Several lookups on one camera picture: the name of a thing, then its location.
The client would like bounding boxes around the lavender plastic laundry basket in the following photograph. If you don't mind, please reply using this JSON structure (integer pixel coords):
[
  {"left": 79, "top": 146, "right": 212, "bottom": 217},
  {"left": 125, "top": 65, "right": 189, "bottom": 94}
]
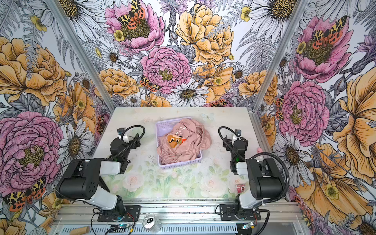
[{"left": 155, "top": 117, "right": 203, "bottom": 169}]

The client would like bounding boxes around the pink printed t-shirt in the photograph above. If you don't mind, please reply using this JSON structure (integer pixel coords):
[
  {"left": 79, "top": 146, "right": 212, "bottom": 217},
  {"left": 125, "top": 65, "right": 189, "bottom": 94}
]
[{"left": 157, "top": 118, "right": 212, "bottom": 166}]

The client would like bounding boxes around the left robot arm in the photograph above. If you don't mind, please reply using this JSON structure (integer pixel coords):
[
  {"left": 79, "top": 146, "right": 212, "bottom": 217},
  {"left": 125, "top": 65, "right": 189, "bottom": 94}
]
[{"left": 55, "top": 135, "right": 141, "bottom": 221}]

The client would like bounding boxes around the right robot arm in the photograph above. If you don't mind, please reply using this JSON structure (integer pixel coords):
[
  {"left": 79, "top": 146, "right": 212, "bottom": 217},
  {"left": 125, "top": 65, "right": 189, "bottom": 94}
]
[{"left": 219, "top": 137, "right": 288, "bottom": 221}]

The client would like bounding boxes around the small pink red toy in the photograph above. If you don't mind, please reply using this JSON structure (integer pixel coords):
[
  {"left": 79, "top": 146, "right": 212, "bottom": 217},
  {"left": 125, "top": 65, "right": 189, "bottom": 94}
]
[{"left": 236, "top": 184, "right": 245, "bottom": 194}]

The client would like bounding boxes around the silver drink can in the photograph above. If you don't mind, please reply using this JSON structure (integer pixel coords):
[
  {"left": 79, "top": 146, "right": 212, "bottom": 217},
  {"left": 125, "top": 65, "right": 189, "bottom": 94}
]
[{"left": 143, "top": 214, "right": 162, "bottom": 233}]

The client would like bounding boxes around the wooden block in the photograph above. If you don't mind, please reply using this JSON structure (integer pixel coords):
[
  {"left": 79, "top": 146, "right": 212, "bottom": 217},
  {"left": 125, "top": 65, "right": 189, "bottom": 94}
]
[{"left": 70, "top": 226, "right": 91, "bottom": 235}]

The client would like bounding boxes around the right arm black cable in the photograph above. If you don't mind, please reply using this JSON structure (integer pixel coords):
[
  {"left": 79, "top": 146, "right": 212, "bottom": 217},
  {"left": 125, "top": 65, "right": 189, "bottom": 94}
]
[{"left": 218, "top": 126, "right": 290, "bottom": 204}]

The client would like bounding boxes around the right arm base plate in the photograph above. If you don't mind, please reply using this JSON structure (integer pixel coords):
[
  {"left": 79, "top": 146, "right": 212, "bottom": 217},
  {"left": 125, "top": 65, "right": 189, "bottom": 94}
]
[{"left": 215, "top": 204, "right": 261, "bottom": 221}]

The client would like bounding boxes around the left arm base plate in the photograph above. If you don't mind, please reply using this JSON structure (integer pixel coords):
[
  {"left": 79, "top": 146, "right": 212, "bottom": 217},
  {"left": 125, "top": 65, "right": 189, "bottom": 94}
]
[{"left": 97, "top": 205, "right": 141, "bottom": 222}]

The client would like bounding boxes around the aluminium frame rail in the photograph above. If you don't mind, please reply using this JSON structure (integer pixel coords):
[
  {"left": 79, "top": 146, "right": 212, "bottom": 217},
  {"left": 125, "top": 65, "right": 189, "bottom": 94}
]
[{"left": 54, "top": 198, "right": 304, "bottom": 225}]

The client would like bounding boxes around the white perforated cable duct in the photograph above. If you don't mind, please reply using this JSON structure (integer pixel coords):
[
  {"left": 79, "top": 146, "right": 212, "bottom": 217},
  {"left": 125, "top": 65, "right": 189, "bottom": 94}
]
[{"left": 55, "top": 223, "right": 238, "bottom": 235}]

